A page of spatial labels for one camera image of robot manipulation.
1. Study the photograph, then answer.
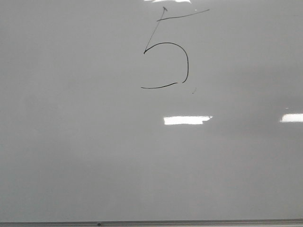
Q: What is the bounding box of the white whiteboard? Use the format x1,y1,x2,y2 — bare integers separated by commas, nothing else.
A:
0,0,303,222

